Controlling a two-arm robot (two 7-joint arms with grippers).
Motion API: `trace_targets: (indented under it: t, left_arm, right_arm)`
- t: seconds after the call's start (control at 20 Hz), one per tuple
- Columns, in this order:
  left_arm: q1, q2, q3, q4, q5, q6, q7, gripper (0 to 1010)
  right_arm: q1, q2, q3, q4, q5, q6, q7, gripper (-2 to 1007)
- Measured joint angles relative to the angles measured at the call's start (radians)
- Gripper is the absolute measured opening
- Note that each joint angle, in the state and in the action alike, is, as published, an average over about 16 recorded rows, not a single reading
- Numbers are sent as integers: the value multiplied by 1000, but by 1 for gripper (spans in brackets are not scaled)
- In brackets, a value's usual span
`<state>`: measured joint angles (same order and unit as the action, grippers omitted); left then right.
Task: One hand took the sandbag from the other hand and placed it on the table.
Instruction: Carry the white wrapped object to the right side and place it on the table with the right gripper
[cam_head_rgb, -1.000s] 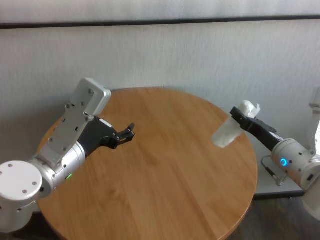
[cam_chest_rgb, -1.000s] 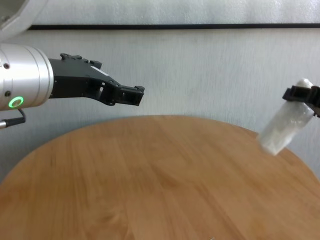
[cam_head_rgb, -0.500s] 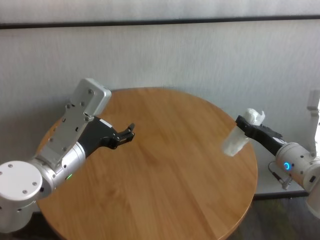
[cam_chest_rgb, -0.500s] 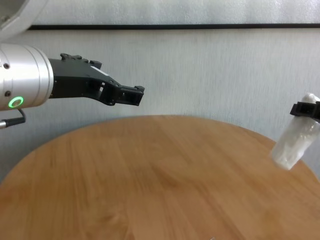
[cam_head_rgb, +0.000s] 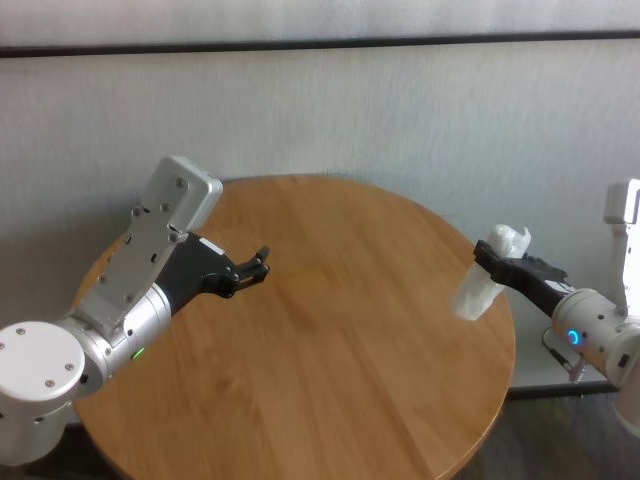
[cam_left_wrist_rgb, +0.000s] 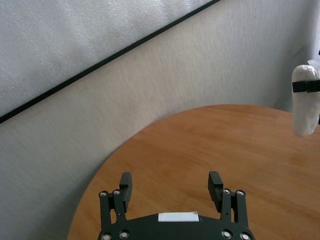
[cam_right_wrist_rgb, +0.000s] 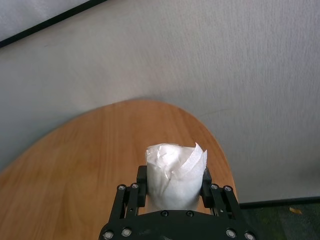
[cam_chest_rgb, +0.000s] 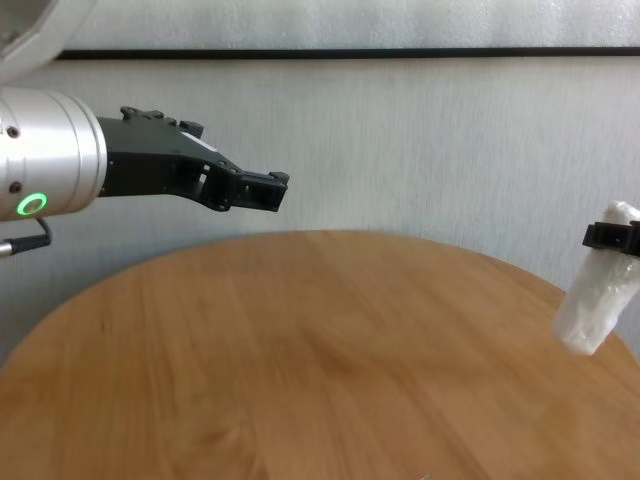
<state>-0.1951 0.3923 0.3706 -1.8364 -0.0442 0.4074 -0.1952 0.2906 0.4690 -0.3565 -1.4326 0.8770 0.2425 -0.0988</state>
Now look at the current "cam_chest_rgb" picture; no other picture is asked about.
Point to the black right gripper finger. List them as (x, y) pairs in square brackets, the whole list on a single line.
[(612, 237)]

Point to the black wall rail strip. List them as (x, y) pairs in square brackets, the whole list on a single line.
[(345, 53)]

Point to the white plastic-wrapped sandbag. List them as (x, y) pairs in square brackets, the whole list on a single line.
[(597, 295)]

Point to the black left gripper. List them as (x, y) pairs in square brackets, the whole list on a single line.
[(155, 160)]

